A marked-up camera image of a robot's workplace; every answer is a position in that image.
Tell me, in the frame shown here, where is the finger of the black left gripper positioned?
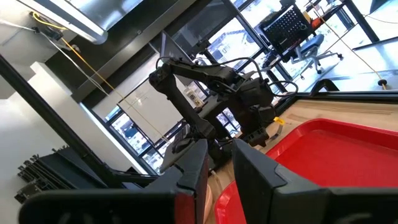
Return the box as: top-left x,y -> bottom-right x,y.
247,131 -> 261,148
257,127 -> 271,144

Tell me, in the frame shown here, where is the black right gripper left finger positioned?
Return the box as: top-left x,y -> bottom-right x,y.
146,138 -> 210,224

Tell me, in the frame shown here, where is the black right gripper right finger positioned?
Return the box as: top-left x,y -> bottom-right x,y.
232,138 -> 332,224

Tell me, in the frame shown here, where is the red plastic tray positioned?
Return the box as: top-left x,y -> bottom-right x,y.
214,118 -> 398,224

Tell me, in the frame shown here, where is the white printed label card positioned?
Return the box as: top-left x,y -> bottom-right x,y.
183,86 -> 206,108

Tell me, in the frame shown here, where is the white board panel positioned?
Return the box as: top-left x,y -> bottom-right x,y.
117,77 -> 187,144

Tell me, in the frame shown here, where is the blue-grey office chair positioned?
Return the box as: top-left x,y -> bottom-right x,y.
290,33 -> 345,76

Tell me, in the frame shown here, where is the long white ceiling lamp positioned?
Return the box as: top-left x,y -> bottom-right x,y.
18,0 -> 108,45

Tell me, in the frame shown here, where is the black ceiling-mounted device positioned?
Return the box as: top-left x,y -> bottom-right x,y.
30,25 -> 65,42

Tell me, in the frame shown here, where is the black aluminium table frame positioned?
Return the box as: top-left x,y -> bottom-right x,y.
275,89 -> 398,113

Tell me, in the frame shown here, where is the yellow extension cable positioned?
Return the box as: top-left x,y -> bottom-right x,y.
310,0 -> 388,91

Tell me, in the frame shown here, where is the black ribbed bracket stack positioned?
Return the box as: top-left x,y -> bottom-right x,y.
14,145 -> 105,205

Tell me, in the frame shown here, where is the thin yellow cord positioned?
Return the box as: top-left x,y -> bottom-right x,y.
30,11 -> 172,144

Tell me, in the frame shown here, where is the black metal post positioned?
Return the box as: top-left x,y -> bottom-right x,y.
0,54 -> 158,189

